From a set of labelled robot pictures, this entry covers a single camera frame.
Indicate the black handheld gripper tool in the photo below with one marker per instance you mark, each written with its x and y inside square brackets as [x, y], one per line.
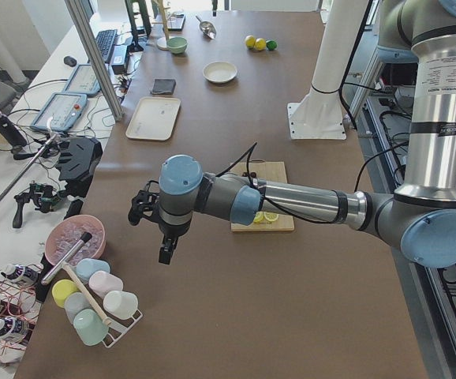
[44, 196]

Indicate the grey plastic cup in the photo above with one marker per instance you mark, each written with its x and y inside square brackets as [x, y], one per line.
[75, 303]

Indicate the far blue teach pendant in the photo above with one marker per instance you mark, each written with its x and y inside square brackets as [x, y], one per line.
[83, 80]

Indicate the lemon slice right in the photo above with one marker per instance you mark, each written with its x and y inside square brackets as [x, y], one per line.
[270, 217]

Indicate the yellow lemon far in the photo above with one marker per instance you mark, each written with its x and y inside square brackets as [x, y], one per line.
[250, 42]

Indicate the black perforated device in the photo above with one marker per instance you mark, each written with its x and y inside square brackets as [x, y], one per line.
[77, 161]

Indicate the blue plastic cup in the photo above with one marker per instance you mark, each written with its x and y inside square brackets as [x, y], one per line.
[88, 266]

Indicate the dark grey folded cloth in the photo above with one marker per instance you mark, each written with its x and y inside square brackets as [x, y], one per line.
[163, 86]

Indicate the green lime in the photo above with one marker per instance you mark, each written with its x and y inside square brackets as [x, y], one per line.
[271, 45]

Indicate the lemon slice left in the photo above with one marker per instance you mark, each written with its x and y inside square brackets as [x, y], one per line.
[259, 217]

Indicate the cream rectangular tray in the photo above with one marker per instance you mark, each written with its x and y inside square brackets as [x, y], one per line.
[153, 119]

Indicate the lemon slice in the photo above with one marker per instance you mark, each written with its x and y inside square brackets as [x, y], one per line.
[259, 217]
[270, 217]

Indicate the near blue teach pendant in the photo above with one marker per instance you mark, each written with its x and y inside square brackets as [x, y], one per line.
[60, 112]

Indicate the mint plastic cup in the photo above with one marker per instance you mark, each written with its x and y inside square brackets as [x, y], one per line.
[89, 327]

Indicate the black power adapter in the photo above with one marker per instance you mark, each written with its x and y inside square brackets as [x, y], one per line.
[120, 59]

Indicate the yellow plastic cup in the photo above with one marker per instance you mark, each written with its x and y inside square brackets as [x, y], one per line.
[61, 290]

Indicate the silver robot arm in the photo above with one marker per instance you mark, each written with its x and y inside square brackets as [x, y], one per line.
[418, 218]

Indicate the black computer mouse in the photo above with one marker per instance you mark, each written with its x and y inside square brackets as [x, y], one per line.
[70, 61]

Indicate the steel scoop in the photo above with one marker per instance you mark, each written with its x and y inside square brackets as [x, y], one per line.
[207, 28]

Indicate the mint green bowl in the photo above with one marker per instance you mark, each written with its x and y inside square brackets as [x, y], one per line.
[177, 45]

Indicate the yellow lemon near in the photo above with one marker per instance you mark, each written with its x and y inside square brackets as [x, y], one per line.
[260, 44]

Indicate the pink bowl with ice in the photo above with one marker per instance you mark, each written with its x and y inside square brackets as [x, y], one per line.
[68, 232]

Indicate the steel muddler black tip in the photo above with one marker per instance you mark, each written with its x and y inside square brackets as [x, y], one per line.
[85, 237]

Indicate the pink plastic cup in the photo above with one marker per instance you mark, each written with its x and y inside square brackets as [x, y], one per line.
[101, 283]

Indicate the aluminium frame post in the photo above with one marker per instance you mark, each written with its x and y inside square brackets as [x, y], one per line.
[84, 30]

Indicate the white plastic cup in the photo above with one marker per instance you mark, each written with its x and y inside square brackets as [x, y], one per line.
[121, 304]

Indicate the blue teach pendant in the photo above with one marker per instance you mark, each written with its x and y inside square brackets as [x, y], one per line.
[83, 80]
[60, 112]

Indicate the yellow lemon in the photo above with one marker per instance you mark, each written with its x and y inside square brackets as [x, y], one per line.
[260, 44]
[250, 42]

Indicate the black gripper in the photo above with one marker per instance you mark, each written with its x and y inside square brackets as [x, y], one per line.
[171, 234]

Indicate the wooden glass stand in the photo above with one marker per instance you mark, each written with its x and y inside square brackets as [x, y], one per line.
[162, 42]

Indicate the black keyboard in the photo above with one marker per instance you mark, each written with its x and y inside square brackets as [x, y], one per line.
[106, 40]

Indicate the white wire cup rack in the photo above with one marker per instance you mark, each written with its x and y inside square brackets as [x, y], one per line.
[117, 329]

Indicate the small bottle one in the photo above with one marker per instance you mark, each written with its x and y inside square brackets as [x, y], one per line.
[21, 275]

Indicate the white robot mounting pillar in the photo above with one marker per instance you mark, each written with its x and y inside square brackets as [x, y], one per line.
[319, 115]

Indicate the white round plate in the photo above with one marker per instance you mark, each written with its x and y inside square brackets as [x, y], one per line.
[219, 72]

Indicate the small bottle three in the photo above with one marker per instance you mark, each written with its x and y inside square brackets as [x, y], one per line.
[13, 329]

